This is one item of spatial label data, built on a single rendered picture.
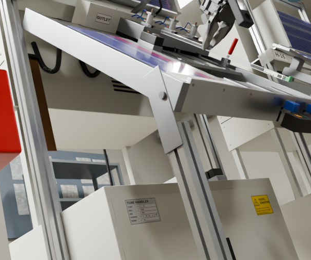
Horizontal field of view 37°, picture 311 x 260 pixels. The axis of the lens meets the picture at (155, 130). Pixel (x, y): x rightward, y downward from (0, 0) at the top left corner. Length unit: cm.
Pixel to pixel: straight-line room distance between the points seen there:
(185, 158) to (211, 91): 20
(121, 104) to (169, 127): 88
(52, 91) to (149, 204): 60
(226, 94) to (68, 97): 73
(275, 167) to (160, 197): 452
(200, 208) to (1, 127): 37
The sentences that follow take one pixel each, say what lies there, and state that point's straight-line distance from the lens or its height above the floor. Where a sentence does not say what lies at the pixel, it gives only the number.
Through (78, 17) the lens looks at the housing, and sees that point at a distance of 161.
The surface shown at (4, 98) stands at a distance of 84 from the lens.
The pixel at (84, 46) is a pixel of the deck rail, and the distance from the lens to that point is 122.
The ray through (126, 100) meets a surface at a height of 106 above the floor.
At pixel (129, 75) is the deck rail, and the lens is 106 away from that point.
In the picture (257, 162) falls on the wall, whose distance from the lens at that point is 579.
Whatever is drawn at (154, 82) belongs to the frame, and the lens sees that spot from 93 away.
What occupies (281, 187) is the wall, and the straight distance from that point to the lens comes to 566.
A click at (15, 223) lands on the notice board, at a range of 444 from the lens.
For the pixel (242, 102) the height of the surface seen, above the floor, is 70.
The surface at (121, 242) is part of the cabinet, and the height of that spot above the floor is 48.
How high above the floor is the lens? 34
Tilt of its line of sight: 19 degrees up
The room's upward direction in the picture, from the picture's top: 16 degrees counter-clockwise
